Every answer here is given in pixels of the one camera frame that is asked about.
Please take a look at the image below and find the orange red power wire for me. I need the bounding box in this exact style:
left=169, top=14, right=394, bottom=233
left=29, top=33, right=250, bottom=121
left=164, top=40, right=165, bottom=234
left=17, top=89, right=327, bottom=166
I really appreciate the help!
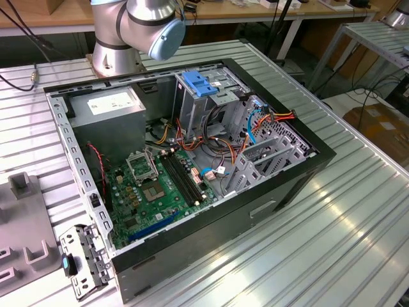
left=251, top=108, right=298, bottom=134

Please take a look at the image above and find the black open PC case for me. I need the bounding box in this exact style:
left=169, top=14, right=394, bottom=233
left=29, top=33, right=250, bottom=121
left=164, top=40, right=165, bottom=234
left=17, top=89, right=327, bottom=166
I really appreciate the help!
left=43, top=57, right=338, bottom=304

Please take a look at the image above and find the black cable with metal plug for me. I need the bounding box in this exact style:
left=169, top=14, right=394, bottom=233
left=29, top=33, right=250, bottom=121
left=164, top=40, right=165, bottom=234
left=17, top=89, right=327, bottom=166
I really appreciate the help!
left=0, top=0, right=55, bottom=93

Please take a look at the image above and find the metal slot bracket plate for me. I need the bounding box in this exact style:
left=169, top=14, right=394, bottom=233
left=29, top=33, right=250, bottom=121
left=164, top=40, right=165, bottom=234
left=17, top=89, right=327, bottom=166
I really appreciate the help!
left=59, top=223, right=115, bottom=302

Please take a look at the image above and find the black latch with teal mark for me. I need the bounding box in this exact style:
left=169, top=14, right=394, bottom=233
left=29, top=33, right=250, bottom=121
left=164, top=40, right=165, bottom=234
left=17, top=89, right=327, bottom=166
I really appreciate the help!
left=62, top=253, right=79, bottom=278

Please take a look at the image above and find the large cardboard box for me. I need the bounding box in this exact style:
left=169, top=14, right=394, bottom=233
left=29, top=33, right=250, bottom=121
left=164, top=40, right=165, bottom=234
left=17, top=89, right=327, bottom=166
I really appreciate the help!
left=343, top=102, right=409, bottom=161

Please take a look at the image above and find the grey power supply unit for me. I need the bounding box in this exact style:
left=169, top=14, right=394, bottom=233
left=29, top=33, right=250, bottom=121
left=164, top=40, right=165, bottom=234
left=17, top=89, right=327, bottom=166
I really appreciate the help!
left=65, top=86, right=148, bottom=161

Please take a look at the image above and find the grey parts rack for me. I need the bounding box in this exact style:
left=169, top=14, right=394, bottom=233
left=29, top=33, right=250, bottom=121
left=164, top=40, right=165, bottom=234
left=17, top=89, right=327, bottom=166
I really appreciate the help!
left=0, top=171, right=61, bottom=298

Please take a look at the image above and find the wooden desk with white legs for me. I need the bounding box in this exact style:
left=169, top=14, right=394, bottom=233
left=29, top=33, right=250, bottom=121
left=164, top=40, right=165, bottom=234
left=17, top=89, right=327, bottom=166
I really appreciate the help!
left=0, top=0, right=381, bottom=61

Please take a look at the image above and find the orange yellow wire bundle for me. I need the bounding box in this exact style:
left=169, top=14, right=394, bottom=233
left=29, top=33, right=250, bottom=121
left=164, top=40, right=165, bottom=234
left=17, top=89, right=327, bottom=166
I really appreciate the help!
left=145, top=118, right=249, bottom=167

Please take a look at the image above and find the grey metal drive cage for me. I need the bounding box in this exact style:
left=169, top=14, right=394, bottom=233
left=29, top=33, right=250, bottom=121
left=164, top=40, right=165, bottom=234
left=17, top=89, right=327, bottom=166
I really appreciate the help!
left=174, top=65, right=252, bottom=140

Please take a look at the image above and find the grey metal disk bay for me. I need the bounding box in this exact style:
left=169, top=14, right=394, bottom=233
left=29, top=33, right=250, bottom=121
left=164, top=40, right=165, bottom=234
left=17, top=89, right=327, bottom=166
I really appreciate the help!
left=222, top=136, right=317, bottom=199

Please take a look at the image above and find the metal socket cover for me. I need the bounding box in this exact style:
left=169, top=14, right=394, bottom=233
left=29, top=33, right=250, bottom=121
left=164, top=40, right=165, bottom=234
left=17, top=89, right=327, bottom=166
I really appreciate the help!
left=126, top=150, right=160, bottom=186

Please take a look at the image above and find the blue expansion slot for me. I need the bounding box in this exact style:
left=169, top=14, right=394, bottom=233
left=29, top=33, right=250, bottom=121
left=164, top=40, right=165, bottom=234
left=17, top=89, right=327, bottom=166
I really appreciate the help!
left=127, top=211, right=180, bottom=243

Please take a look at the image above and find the blue plastic drive bracket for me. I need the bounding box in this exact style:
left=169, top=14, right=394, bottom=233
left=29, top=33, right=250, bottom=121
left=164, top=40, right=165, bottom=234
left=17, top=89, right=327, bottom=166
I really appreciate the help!
left=181, top=70, right=219, bottom=98

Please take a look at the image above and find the green motherboard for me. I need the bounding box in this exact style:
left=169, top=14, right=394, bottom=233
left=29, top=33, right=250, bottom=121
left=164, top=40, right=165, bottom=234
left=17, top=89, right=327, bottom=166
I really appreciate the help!
left=105, top=148, right=221, bottom=250

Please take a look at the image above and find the red black fan wire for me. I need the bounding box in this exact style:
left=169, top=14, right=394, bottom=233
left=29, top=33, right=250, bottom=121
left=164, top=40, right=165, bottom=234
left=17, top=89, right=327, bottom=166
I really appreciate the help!
left=86, top=143, right=108, bottom=193

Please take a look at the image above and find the blue data wire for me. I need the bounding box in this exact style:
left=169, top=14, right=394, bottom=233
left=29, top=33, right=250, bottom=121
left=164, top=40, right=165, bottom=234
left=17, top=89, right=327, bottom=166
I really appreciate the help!
left=247, top=97, right=268, bottom=146

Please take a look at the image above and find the black stand pole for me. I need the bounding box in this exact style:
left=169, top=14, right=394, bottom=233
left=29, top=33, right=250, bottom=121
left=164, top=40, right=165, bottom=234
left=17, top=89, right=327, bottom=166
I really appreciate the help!
left=264, top=0, right=293, bottom=63

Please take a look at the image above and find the black RAM slot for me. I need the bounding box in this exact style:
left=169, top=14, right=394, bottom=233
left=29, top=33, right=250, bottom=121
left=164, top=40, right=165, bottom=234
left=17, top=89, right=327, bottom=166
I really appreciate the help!
left=171, top=150, right=207, bottom=200
left=160, top=153, right=196, bottom=207
left=168, top=152, right=203, bottom=202
left=164, top=153, right=199, bottom=205

